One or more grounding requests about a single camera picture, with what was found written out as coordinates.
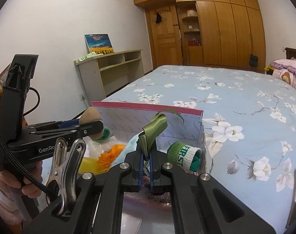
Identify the pink purple pillow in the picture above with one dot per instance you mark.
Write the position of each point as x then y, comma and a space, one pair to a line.
285, 69

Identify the floral blue bedspread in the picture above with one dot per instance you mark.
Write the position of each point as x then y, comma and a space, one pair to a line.
250, 125

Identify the black hanging bag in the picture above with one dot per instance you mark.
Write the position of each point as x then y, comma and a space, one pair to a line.
253, 61

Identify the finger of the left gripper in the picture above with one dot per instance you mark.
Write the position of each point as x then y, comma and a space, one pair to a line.
51, 131
69, 123

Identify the light blue cloth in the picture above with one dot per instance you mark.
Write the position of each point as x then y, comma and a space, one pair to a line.
130, 147

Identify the green satin ribbon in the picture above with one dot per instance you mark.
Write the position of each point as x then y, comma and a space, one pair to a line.
153, 129

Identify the wooden door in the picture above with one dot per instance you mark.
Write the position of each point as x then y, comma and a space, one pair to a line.
164, 35

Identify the wooden wardrobe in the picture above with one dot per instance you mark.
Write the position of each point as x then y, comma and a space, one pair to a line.
218, 33

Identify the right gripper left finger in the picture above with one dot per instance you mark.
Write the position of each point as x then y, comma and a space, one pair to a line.
133, 181

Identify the dark wooden headboard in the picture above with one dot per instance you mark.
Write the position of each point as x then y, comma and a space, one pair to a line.
290, 53

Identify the beige shelf desk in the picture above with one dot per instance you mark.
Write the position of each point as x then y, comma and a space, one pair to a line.
105, 74

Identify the orange cloth bundle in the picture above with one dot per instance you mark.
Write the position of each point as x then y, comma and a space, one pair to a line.
106, 159

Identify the blue yellow painting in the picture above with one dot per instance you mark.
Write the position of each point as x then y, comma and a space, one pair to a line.
98, 43

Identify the pink cardboard box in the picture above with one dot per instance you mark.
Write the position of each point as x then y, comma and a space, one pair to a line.
177, 131

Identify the yellow sponge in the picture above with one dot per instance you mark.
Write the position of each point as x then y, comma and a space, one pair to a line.
91, 165

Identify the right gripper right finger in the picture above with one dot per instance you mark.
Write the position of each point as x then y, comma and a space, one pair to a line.
157, 159

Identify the person's left hand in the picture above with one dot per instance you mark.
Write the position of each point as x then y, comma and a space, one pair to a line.
9, 180

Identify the metal spring clip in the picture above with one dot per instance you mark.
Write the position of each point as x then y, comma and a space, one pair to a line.
63, 174

